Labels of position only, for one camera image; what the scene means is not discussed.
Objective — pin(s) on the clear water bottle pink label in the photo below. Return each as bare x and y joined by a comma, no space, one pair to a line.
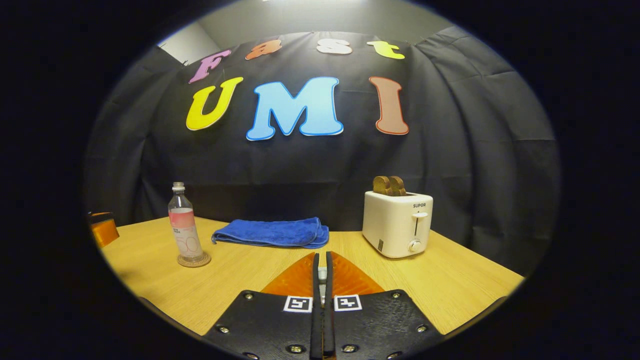
185,225

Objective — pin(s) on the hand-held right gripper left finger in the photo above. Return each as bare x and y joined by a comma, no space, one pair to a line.
315,325

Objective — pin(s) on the blue folded towel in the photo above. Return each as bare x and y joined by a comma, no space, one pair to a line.
270,232

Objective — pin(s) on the brown toast slice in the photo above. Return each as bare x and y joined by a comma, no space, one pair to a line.
382,186
398,186

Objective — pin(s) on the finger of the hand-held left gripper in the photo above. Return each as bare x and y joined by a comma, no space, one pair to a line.
105,232

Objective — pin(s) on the cream white toaster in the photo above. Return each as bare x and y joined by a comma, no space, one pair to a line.
392,225

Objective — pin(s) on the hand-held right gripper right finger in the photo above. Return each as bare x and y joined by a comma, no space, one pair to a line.
329,325

